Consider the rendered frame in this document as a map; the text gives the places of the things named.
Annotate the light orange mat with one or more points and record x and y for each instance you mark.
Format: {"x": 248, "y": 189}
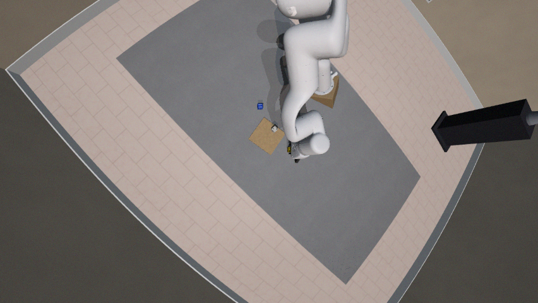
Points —
{"x": 264, "y": 137}

